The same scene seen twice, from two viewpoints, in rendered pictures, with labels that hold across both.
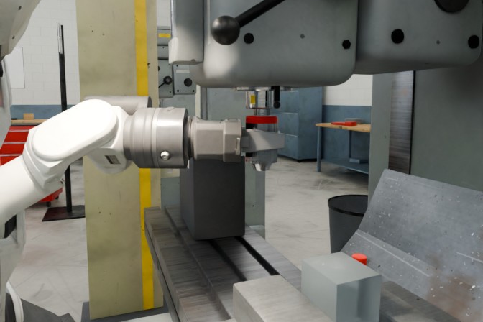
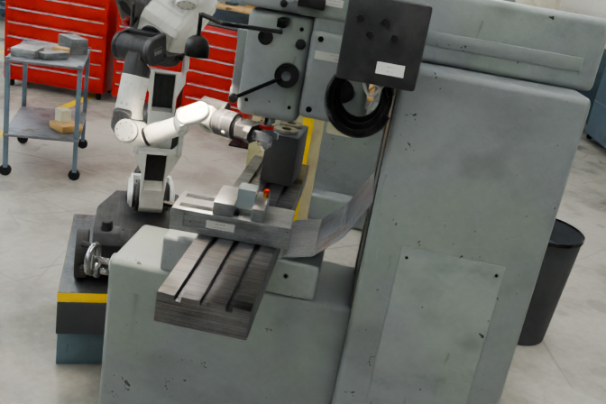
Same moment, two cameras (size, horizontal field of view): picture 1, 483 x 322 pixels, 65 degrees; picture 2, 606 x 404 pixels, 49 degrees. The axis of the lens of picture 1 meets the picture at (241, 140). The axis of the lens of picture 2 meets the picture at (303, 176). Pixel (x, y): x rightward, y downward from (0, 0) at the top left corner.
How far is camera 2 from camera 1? 1.66 m
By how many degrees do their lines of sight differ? 26
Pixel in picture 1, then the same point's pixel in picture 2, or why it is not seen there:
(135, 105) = (220, 105)
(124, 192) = not seen: hidden behind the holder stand
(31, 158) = (176, 120)
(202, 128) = (237, 124)
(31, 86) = not seen: outside the picture
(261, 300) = (224, 190)
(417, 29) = (320, 107)
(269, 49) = (254, 105)
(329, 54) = (280, 110)
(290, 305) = (231, 194)
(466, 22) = (350, 108)
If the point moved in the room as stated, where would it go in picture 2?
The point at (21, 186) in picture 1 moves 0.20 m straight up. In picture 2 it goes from (170, 130) to (177, 69)
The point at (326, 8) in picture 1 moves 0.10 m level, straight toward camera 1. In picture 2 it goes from (281, 92) to (258, 94)
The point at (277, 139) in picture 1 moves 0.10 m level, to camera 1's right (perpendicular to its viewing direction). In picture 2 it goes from (266, 138) to (294, 146)
